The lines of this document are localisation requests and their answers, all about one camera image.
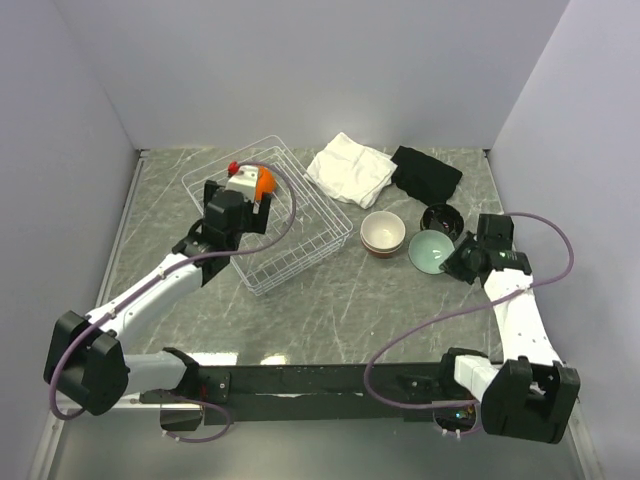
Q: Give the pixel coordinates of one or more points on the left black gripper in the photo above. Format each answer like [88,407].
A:
[256,221]

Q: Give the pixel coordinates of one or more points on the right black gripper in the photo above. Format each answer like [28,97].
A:
[452,265]

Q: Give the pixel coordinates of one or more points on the orange ceramic bowl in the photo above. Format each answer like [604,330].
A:
[266,183]

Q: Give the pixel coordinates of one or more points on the dark brown striped bowl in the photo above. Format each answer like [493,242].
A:
[434,234]

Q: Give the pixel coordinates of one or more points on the pale green ceramic bowl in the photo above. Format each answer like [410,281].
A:
[427,255]

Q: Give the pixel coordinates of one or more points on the tan floral bowl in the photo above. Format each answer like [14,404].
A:
[383,231]

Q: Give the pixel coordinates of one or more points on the red ceramic bowl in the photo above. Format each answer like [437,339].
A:
[381,254]

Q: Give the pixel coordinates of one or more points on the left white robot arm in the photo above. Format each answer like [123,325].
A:
[86,360]

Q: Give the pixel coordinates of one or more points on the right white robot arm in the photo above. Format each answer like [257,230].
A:
[531,395]

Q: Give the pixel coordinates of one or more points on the black folded cloth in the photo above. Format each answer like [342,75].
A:
[423,177]

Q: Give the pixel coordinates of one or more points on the white folded cloth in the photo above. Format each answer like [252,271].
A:
[350,172]

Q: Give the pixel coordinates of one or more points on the black base beam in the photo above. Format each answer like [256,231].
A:
[325,392]

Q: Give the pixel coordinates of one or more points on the white wire dish rack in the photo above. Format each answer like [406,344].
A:
[304,227]

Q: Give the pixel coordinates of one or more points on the aluminium frame rail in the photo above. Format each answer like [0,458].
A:
[93,228]

